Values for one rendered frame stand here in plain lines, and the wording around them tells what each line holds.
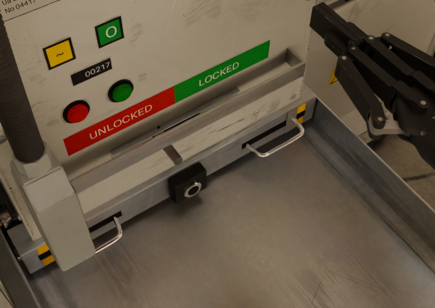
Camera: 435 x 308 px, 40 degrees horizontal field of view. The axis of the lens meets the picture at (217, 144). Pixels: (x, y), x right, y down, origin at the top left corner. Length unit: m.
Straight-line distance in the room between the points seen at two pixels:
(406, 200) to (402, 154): 1.21
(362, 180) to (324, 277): 0.19
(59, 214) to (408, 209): 0.56
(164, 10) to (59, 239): 0.29
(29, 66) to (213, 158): 0.40
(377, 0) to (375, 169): 0.61
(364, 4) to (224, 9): 0.76
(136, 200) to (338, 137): 0.37
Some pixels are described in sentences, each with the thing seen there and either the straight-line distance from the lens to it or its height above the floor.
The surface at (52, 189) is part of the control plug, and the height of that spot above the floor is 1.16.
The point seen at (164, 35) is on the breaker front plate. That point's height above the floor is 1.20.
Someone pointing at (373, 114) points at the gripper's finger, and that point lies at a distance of 0.59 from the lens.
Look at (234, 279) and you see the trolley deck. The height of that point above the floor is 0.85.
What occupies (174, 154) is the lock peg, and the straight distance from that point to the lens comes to 0.82.
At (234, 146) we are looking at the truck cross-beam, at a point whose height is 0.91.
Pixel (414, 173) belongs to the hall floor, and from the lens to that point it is 2.15.
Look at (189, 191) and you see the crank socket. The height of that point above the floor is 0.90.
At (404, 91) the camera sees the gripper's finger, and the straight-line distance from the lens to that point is 0.62.
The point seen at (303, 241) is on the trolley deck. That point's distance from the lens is 0.95.
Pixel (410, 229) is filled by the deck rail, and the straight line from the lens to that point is 1.00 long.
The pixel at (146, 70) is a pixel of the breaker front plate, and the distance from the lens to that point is 0.74.
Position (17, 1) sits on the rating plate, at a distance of 0.60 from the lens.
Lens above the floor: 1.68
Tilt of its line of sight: 53 degrees down
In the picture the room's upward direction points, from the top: 1 degrees clockwise
